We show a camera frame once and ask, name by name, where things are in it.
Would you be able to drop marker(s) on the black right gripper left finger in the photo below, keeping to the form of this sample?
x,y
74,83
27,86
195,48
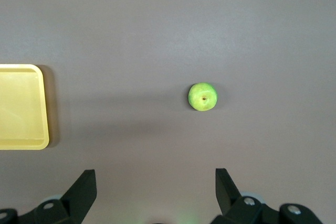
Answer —
x,y
78,197

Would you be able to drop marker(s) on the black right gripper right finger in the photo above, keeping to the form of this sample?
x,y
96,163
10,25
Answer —
x,y
231,203

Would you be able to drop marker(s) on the green apple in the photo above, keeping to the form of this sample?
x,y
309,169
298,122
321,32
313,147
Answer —
x,y
202,94

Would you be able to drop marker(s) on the yellow plastic tray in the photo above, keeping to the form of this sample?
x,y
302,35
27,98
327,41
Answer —
x,y
21,103

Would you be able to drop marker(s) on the brown table cover mat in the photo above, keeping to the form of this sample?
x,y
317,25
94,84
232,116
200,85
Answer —
x,y
157,24

